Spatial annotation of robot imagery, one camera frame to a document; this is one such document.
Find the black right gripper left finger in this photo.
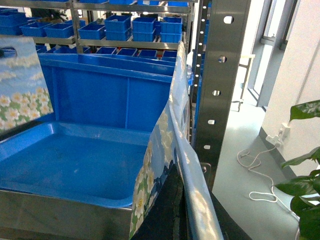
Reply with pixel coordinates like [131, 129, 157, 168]
[132, 164, 185, 240]

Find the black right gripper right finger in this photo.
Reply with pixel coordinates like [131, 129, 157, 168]
[210, 192, 252, 240]

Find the flower gift bag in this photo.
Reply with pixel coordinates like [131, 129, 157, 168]
[0, 36, 54, 135]
[129, 42, 223, 240]

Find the green potted plant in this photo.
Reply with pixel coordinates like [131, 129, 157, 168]
[275, 100, 320, 240]

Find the light blue plastic tray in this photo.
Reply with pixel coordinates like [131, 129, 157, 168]
[0, 121, 150, 208]

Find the large blue bin behind tray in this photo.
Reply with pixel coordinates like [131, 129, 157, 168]
[38, 53, 175, 132]

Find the white power cable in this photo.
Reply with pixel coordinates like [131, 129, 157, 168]
[236, 144, 301, 240]

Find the perforated steel rack post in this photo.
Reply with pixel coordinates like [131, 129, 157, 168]
[190, 0, 251, 190]

